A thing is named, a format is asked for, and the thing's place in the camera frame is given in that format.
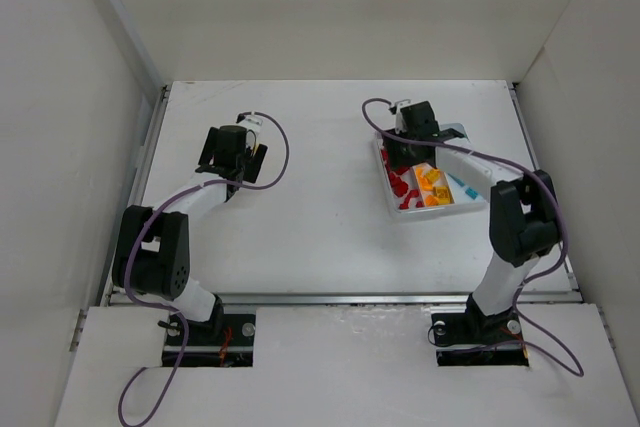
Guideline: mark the yellow 2x2 lego brick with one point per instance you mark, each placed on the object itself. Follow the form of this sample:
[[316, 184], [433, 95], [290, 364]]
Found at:
[[427, 177]]

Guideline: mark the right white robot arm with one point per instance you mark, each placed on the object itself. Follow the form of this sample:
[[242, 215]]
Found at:
[[523, 219]]

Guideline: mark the red legos in tray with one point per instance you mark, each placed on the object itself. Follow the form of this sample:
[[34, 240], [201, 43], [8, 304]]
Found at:
[[401, 191]]

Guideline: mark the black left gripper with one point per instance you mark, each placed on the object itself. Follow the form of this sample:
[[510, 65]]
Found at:
[[215, 168]]

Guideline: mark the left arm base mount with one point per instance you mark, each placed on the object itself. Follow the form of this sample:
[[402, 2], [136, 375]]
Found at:
[[228, 344]]

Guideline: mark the teal 2x2 lego brick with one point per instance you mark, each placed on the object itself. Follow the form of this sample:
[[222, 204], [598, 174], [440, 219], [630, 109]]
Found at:
[[471, 193]]

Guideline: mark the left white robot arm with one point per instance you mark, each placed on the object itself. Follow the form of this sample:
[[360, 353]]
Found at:
[[153, 254]]

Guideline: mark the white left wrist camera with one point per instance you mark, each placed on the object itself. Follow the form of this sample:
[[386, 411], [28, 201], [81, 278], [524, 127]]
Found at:
[[250, 121]]

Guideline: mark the teal 2x4 lego brick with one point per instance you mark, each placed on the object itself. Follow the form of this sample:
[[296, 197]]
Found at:
[[456, 180]]

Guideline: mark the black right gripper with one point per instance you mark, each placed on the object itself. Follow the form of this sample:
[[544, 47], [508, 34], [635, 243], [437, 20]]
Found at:
[[397, 148]]

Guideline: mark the white sorting tray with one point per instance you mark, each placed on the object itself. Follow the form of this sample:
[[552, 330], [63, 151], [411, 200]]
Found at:
[[462, 203]]

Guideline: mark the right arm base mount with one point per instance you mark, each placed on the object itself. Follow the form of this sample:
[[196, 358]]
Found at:
[[463, 341]]

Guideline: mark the yellow rounded lego piece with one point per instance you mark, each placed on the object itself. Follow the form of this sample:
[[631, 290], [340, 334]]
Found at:
[[443, 195]]

